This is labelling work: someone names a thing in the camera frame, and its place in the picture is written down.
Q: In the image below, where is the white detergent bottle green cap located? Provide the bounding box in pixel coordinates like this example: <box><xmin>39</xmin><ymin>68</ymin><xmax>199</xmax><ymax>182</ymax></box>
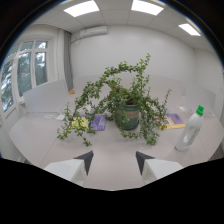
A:
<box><xmin>174</xmin><ymin>104</ymin><xmax>205</xmax><ymax>152</ymax></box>

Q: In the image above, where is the green leafy plant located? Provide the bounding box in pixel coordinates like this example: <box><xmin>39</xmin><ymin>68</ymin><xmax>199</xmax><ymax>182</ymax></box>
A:
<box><xmin>56</xmin><ymin>53</ymin><xmax>172</xmax><ymax>148</ymax></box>

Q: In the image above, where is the purple yellow book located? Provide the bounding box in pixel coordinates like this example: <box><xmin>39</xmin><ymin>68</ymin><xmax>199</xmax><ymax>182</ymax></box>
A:
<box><xmin>70</xmin><ymin>114</ymin><xmax>108</xmax><ymax>132</ymax></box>

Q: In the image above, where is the ceiling light panel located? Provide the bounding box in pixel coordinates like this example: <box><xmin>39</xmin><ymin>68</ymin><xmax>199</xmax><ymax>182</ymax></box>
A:
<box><xmin>63</xmin><ymin>0</ymin><xmax>100</xmax><ymax>18</ymax></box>
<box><xmin>177</xmin><ymin>22</ymin><xmax>202</xmax><ymax>37</ymax></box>
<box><xmin>130</xmin><ymin>0</ymin><xmax>165</xmax><ymax>17</ymax></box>

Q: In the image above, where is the white framed window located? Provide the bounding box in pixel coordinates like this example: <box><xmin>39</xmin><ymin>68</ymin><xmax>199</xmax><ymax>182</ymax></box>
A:
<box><xmin>0</xmin><ymin>39</ymin><xmax>50</xmax><ymax>114</ymax></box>

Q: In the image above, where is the grey curtain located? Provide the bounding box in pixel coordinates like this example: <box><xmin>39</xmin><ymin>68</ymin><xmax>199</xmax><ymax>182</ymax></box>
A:
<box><xmin>63</xmin><ymin>30</ymin><xmax>75</xmax><ymax>92</ymax></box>

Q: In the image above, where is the white wall air conditioner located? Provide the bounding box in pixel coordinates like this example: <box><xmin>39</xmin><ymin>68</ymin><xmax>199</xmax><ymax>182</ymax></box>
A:
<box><xmin>79</xmin><ymin>25</ymin><xmax>109</xmax><ymax>40</ymax></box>

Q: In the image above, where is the white desk partition panel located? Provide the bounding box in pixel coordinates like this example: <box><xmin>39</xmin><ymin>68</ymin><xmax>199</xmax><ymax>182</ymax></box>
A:
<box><xmin>183</xmin><ymin>85</ymin><xmax>217</xmax><ymax>118</ymax></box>
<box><xmin>22</xmin><ymin>79</ymin><xmax>71</xmax><ymax>114</ymax></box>

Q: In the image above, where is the green ceramic plant pot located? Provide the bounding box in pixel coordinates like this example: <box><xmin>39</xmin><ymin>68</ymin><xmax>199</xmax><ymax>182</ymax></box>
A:
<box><xmin>115</xmin><ymin>103</ymin><xmax>141</xmax><ymax>132</ymax></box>

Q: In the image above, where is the purple orange book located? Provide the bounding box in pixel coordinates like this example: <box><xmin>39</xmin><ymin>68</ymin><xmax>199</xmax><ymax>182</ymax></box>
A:
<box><xmin>159</xmin><ymin>112</ymin><xmax>186</xmax><ymax>130</ymax></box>

